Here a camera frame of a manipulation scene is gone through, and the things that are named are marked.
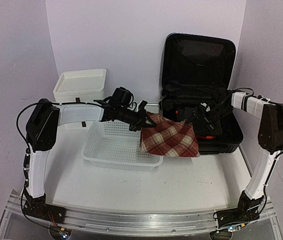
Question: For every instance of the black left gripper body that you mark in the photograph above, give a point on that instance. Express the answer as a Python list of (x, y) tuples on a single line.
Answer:
[(129, 117)]

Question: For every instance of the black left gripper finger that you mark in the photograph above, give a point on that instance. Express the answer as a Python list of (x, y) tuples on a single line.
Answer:
[(136, 127), (149, 123)]

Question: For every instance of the black ribbed hard suitcase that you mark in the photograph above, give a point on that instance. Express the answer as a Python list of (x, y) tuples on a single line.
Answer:
[(193, 67)]

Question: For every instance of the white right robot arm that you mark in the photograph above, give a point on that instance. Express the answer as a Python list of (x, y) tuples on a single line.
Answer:
[(270, 138)]

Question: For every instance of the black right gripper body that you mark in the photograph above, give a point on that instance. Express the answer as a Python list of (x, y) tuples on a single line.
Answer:
[(213, 116)]

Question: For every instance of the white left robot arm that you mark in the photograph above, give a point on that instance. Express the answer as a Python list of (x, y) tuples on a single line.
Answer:
[(47, 116)]

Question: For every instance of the white drawer storage box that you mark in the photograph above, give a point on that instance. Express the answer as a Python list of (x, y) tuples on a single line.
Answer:
[(80, 85)]

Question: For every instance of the orange item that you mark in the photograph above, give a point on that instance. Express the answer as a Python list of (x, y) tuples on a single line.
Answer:
[(205, 129)]

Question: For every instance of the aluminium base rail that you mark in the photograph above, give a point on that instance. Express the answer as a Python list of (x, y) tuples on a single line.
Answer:
[(132, 224)]

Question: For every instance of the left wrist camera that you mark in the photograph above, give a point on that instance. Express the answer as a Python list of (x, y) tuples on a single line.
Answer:
[(141, 105)]

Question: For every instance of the white perforated plastic basket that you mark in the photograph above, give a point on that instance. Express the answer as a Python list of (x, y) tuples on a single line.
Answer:
[(112, 145)]

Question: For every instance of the dark grey dotted cloth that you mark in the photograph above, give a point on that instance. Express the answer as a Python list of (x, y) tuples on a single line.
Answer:
[(186, 113)]

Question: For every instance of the red plaid cloth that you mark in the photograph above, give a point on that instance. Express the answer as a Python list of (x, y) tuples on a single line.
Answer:
[(169, 138)]

